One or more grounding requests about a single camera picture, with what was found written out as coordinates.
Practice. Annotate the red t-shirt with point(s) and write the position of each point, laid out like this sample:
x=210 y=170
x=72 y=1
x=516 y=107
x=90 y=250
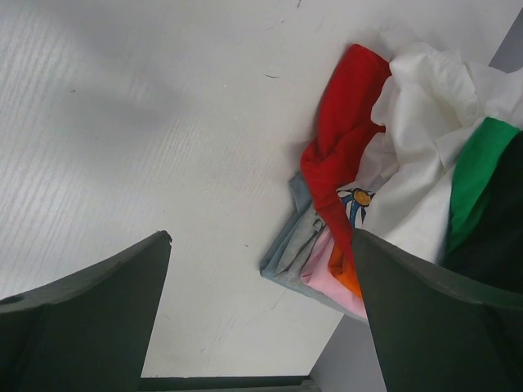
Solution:
x=342 y=131

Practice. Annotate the green t-shirt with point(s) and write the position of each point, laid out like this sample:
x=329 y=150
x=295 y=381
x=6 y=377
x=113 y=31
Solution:
x=474 y=169

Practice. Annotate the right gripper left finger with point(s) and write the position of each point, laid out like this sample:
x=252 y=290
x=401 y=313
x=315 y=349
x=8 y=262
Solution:
x=90 y=330

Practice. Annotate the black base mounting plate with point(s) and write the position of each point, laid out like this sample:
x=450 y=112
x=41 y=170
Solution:
x=229 y=383

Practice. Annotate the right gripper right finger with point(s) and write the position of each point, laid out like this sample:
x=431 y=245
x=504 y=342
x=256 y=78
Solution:
x=433 y=329

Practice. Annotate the light blue t-shirt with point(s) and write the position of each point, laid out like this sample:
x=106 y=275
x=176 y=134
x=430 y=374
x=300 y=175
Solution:
x=301 y=202

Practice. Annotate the pink t-shirt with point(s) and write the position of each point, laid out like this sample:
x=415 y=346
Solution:
x=316 y=275

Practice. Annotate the grey t-shirt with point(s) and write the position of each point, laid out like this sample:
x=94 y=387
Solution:
x=286 y=264

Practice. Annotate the orange t-shirt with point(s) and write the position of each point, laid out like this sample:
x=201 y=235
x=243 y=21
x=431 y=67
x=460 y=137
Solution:
x=342 y=268

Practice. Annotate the black folded t-shirt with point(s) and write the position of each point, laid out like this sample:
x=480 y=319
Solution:
x=492 y=253

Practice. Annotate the white t-shirt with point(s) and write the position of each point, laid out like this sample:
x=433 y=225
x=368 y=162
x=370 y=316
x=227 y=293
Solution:
x=430 y=106

